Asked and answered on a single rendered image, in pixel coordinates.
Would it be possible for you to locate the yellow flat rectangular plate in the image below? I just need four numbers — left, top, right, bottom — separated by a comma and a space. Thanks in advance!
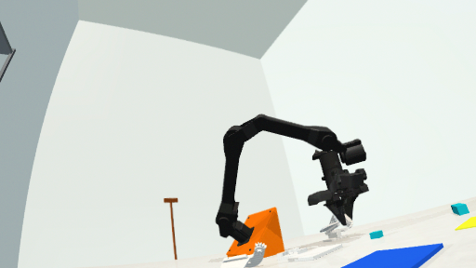
455, 217, 476, 231

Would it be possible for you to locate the blue flat plate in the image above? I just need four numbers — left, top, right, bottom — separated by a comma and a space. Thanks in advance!
341, 243, 443, 268

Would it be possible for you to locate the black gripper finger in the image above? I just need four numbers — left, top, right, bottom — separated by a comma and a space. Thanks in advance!
323, 198, 347, 226
343, 195, 358, 220

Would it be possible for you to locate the small teal block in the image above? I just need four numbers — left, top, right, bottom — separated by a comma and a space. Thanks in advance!
450, 203, 469, 216

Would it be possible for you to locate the white flat plate with holes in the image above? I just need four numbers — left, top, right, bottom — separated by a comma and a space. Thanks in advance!
277, 248, 308, 261

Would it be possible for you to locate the small cyan cube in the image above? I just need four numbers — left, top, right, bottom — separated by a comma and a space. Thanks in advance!
369, 230, 384, 239

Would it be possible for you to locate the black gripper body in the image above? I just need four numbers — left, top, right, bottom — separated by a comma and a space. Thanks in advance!
308, 167, 369, 206

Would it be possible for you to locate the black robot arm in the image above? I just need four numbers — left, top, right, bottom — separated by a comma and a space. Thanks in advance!
215, 114, 367, 247

